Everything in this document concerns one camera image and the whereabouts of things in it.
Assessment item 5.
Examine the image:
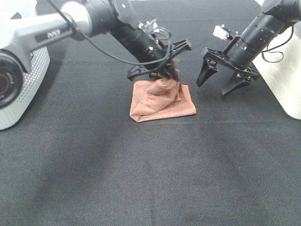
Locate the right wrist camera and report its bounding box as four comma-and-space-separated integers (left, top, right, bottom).
213, 24, 240, 42

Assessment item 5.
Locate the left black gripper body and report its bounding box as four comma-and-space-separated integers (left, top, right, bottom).
127, 39, 191, 81

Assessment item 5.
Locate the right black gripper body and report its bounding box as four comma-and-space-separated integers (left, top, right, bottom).
202, 48, 261, 80

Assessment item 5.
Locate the grey perforated laundry basket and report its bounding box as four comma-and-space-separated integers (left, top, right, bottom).
0, 0, 50, 131

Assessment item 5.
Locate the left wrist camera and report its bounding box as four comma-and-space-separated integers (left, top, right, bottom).
138, 18, 159, 34

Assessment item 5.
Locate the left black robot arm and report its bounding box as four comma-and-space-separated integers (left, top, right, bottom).
0, 0, 191, 107

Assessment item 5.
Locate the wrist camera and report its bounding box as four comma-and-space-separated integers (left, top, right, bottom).
213, 24, 240, 42
138, 18, 159, 34

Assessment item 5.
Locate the black table mat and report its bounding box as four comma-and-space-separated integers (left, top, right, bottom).
0, 0, 301, 226

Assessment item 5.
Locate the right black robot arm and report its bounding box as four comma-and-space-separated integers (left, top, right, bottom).
196, 0, 301, 95

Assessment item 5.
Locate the white plastic bin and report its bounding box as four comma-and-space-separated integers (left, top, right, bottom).
253, 22, 301, 120

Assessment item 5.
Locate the brown microfiber towel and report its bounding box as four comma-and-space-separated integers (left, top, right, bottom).
129, 78, 197, 122

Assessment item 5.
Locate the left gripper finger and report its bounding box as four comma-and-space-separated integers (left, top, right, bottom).
170, 59, 180, 81
156, 69, 170, 80

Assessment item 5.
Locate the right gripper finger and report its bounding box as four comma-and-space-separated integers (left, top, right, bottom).
196, 58, 218, 87
222, 73, 251, 96

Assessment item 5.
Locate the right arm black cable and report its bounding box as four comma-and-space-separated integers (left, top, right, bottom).
261, 23, 296, 63

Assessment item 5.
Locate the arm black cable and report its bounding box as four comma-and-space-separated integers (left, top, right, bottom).
47, 0, 174, 65
261, 23, 296, 63

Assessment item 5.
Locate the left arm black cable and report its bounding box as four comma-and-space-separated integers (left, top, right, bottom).
47, 0, 174, 65

